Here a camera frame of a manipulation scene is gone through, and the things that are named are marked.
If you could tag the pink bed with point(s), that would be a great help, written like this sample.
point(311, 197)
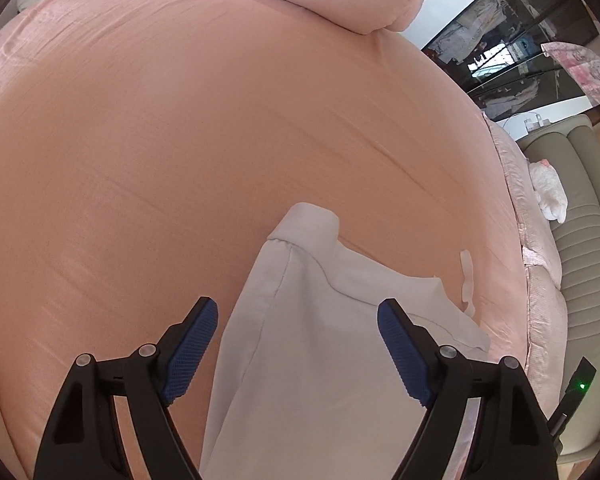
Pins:
point(180, 135)

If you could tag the pink printed hanging cloth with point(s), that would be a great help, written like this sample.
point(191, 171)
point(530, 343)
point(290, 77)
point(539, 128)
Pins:
point(585, 70)

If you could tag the dark glass wardrobe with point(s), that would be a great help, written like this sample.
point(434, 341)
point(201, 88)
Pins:
point(505, 60)

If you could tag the white fabric strip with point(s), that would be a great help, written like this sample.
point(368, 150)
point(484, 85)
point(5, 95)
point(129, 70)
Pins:
point(466, 285)

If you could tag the grey padded headboard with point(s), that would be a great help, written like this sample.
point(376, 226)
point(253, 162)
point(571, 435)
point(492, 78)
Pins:
point(585, 260)

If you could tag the white shirt with navy trim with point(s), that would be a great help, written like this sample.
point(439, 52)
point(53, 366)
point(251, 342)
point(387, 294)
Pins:
point(320, 360)

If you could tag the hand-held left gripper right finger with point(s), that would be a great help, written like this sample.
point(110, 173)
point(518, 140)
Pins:
point(405, 355)

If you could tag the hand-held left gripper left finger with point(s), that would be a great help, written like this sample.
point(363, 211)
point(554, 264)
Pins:
point(190, 355)

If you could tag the pink checked quilt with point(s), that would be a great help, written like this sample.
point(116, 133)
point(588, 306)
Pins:
point(545, 300)

